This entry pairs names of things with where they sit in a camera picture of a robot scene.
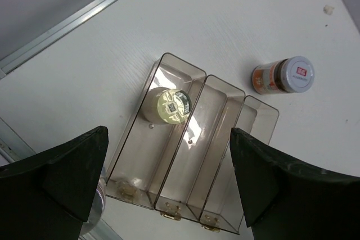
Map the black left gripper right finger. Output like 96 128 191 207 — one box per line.
230 128 359 239

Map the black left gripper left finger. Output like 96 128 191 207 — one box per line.
1 126 109 239

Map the silver lid white shaker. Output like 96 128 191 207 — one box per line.
80 167 106 236

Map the clear brown organizer tray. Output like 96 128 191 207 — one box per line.
106 53 280 234

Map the orange label jar white lid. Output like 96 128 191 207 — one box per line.
251 56 314 94

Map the yellow cap spice bottle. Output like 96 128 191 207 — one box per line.
141 87 192 125

